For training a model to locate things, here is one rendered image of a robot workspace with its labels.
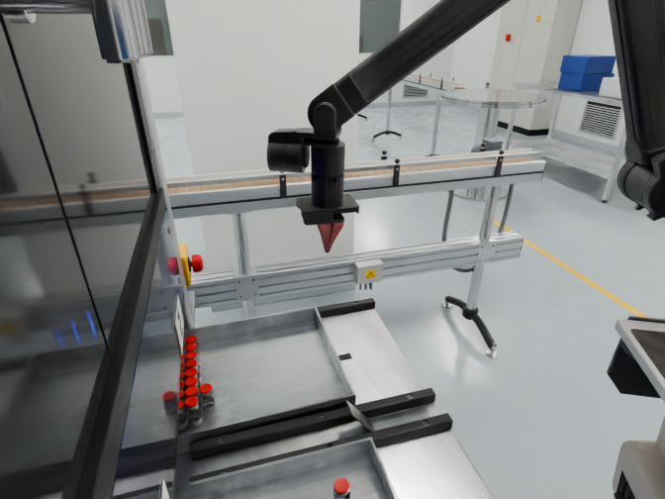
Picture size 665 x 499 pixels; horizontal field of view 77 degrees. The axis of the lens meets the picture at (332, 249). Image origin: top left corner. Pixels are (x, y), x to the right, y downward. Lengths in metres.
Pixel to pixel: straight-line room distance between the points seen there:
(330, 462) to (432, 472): 0.15
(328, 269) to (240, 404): 1.13
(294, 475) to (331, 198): 0.43
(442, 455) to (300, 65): 1.81
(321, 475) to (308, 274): 1.22
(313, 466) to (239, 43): 1.80
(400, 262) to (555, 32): 5.68
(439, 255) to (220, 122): 1.21
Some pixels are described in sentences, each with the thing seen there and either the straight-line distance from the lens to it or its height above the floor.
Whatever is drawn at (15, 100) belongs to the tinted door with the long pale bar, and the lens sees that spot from 0.30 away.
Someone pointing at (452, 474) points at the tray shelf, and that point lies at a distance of 0.70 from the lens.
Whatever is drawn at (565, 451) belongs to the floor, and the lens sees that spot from 2.01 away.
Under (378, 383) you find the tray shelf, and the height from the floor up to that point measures 0.88.
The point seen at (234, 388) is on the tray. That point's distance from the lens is 0.80.
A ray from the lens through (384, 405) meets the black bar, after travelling 0.74.
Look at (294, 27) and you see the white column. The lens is 2.14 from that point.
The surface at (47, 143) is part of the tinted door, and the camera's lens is 0.32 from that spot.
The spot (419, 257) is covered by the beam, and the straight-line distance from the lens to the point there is 1.96.
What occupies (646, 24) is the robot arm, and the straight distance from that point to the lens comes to 0.74.
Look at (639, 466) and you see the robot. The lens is 0.94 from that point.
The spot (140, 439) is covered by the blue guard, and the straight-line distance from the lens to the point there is 0.42.
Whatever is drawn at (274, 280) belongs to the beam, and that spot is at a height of 0.51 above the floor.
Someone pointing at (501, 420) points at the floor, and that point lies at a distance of 2.02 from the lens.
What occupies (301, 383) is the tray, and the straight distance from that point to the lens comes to 0.79.
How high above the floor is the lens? 1.44
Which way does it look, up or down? 28 degrees down
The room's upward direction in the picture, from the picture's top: straight up
